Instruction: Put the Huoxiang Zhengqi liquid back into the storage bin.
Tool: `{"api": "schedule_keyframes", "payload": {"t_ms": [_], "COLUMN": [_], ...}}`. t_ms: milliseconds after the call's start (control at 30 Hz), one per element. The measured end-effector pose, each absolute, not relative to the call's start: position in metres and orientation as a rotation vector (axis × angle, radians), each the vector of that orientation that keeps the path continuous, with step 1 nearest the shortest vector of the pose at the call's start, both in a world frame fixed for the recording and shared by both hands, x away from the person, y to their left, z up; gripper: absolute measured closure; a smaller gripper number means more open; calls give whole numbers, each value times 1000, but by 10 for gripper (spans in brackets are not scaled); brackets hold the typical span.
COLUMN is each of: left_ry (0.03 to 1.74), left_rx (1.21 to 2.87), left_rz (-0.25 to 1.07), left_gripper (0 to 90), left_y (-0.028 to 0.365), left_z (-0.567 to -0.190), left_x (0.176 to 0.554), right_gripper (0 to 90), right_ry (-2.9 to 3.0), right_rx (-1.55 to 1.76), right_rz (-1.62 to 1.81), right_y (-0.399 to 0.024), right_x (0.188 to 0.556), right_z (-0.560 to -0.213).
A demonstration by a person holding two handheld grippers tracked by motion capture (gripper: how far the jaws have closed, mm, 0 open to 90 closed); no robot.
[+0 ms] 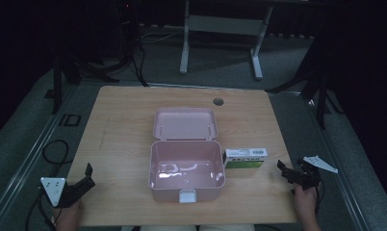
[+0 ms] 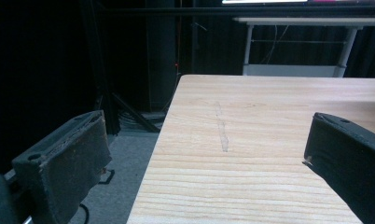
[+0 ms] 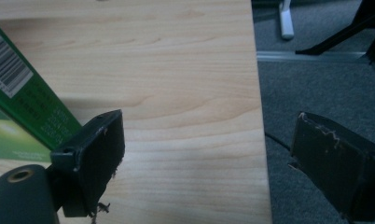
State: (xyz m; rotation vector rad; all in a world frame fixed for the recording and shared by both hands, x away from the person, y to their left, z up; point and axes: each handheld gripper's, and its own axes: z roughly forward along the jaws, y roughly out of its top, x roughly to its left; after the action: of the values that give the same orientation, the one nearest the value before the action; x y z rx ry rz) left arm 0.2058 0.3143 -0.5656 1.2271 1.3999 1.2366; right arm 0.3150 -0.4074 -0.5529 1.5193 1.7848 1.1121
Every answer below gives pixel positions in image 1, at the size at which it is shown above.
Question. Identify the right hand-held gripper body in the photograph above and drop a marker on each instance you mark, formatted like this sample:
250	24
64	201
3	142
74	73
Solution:
307	176

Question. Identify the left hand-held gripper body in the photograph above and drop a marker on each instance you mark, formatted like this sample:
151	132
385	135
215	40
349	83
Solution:
55	189

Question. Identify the green and white medicine box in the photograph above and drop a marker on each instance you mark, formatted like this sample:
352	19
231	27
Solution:
245	158

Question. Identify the pink plastic storage box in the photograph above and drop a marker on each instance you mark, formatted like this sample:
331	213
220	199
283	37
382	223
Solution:
185	166

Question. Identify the person's right hand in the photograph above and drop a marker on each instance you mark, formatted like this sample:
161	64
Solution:
305	202

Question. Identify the person's left hand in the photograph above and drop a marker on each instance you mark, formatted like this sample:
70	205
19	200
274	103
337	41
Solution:
68	216

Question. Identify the black metal stand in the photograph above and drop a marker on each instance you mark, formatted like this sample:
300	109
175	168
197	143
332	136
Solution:
313	86
72	64

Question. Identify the round grey table grommet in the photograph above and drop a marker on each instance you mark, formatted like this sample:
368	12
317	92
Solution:
218	102

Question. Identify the person's light clothing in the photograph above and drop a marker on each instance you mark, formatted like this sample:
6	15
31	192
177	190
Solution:
198	228

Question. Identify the black floor socket frame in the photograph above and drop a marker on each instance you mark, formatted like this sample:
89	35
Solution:
69	120

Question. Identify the white metal desk frame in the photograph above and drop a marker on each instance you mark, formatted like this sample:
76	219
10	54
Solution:
223	24

